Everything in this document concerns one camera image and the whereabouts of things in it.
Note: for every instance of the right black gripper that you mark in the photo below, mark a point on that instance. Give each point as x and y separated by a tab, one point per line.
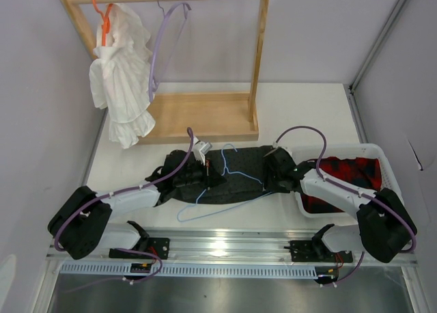
269	184

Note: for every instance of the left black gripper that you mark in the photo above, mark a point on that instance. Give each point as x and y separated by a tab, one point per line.
210	177

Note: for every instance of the light blue wire hanger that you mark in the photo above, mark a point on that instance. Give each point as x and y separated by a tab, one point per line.
243	170

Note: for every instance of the grey dotted skirt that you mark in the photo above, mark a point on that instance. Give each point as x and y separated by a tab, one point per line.
228	176

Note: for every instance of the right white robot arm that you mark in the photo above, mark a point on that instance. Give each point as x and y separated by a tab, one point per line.
383	226

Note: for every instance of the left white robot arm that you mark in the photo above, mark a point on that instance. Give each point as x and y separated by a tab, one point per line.
80	224

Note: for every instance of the purple plastic hanger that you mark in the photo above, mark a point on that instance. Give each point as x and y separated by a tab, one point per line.
153	81

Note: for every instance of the orange plastic hanger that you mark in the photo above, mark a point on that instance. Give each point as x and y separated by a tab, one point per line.
103	36

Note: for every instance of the white plastic basket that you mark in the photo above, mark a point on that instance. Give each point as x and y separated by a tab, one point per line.
370	151

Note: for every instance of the wooden clothes rack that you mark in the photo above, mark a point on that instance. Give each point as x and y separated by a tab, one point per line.
216	116

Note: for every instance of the red black plaid garment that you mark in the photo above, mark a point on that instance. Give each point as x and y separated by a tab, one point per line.
360	172

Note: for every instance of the white ruffled garment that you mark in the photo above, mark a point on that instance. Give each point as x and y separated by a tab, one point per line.
119	76

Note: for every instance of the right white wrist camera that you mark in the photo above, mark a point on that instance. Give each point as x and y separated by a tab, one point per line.
277	146

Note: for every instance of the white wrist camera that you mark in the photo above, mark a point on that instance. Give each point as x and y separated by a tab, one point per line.
277	146
200	149

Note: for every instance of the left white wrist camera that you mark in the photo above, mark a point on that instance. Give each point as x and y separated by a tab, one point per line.
200	149

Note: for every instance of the aluminium mounting rail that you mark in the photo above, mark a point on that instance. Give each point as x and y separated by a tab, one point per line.
210	246

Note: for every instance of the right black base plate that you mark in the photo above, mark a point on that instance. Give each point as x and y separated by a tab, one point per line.
303	251

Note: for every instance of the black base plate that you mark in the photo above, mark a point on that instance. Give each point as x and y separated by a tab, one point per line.
157	246
303	251

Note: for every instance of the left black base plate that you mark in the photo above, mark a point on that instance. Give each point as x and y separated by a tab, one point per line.
157	246

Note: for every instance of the white slotted cable duct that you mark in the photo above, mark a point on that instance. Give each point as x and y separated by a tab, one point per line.
192	270

